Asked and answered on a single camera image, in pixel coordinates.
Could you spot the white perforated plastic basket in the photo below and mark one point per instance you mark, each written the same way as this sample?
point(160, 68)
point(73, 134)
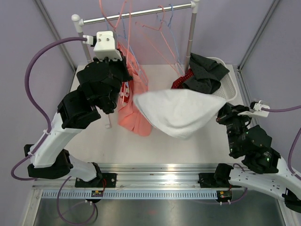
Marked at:
point(227, 90)

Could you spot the white and silver clothes rack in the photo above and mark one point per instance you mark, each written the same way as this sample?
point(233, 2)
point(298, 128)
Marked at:
point(141, 13)

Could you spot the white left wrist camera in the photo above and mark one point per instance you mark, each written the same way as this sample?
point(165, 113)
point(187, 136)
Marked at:
point(105, 46)

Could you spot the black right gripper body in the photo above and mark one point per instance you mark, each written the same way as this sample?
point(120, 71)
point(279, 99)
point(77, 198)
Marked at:
point(233, 122)

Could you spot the salmon pink pleated skirt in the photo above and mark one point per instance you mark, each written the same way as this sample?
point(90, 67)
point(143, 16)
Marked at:
point(129, 116)

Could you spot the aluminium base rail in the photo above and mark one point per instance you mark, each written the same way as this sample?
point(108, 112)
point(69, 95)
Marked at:
point(186, 183)

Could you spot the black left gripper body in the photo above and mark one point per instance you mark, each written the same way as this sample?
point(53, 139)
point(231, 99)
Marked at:
point(119, 72)

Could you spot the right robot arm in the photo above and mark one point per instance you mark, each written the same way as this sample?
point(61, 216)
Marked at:
point(268, 172)

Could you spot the dark grey dotted skirt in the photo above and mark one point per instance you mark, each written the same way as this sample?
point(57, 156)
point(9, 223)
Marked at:
point(207, 74)

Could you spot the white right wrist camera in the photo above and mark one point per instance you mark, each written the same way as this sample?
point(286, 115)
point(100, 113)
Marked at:
point(256, 110)

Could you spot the dark red polka dot skirt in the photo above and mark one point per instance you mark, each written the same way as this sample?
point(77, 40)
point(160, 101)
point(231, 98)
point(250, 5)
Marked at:
point(178, 84)

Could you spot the white red floral skirt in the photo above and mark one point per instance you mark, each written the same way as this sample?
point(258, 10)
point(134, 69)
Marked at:
point(124, 93)

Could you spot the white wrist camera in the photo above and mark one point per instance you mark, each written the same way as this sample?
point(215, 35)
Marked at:
point(105, 46)
point(256, 110)

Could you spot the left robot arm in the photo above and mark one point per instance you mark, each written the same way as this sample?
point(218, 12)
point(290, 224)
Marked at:
point(50, 159)

